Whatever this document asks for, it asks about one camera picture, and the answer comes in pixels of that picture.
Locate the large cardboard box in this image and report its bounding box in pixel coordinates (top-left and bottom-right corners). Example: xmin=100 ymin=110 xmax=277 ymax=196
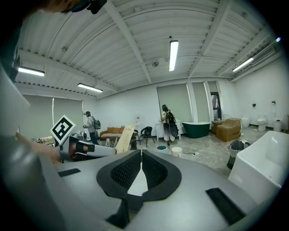
xmin=215 ymin=118 xmax=242 ymax=143

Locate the dark grey waste bin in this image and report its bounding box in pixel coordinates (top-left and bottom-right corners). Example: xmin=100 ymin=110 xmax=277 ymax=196
xmin=227 ymin=139 xmax=250 ymax=170

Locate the long grey window blind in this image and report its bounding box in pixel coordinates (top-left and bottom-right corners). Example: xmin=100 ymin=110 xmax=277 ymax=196
xmin=21 ymin=94 xmax=84 ymax=139

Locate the person's clothed torso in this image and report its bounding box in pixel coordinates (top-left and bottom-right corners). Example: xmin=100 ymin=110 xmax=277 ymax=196
xmin=0 ymin=13 xmax=31 ymax=142

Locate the dark green bathtub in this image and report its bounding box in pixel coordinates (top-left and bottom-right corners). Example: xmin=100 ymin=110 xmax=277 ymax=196
xmin=182 ymin=121 xmax=211 ymax=139

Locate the small cardboard box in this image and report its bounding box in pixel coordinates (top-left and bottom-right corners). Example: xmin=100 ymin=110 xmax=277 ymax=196
xmin=210 ymin=120 xmax=224 ymax=134

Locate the dark doorway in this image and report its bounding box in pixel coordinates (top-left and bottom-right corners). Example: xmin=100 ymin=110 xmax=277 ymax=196
xmin=210 ymin=91 xmax=222 ymax=121

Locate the wooden perforated board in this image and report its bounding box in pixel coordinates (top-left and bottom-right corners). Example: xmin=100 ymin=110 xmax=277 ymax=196
xmin=115 ymin=122 xmax=136 ymax=154

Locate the black head-worn camera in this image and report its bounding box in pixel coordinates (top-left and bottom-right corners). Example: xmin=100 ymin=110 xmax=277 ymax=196
xmin=71 ymin=0 xmax=108 ymax=15

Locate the long ceiling tube light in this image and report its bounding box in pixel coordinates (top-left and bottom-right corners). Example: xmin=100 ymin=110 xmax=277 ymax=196
xmin=232 ymin=57 xmax=255 ymax=73
xmin=168 ymin=40 xmax=179 ymax=72
xmin=17 ymin=66 xmax=45 ymax=77
xmin=77 ymin=83 xmax=103 ymax=93

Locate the wide grey window blind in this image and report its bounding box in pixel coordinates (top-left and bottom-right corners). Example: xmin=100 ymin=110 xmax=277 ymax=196
xmin=156 ymin=83 xmax=193 ymax=124

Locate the black chair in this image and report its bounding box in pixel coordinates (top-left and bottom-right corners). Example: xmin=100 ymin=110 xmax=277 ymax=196
xmin=139 ymin=126 xmax=156 ymax=145

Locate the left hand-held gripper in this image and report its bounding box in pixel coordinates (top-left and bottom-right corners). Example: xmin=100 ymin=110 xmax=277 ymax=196
xmin=50 ymin=114 xmax=117 ymax=162

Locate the white vanity cabinet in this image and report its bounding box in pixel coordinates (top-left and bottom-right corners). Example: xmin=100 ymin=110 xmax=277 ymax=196
xmin=155 ymin=120 xmax=182 ymax=142

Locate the white bathtub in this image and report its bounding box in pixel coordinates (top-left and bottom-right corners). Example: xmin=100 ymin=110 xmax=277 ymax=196
xmin=228 ymin=130 xmax=289 ymax=205

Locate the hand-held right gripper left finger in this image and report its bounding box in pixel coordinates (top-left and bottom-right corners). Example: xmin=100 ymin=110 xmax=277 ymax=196
xmin=96 ymin=149 xmax=142 ymax=199

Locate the person's left forearm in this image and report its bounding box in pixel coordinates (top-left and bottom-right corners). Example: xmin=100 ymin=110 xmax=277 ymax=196
xmin=15 ymin=132 xmax=62 ymax=166

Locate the orange sofa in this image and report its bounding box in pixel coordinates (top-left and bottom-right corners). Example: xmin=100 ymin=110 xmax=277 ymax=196
xmin=99 ymin=126 xmax=126 ymax=139

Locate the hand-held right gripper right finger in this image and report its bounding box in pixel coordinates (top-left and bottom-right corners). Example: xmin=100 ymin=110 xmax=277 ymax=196
xmin=142 ymin=149 xmax=182 ymax=202

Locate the narrow grey window blind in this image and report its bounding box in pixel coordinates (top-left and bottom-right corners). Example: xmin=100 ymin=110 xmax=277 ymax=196
xmin=191 ymin=81 xmax=211 ymax=123

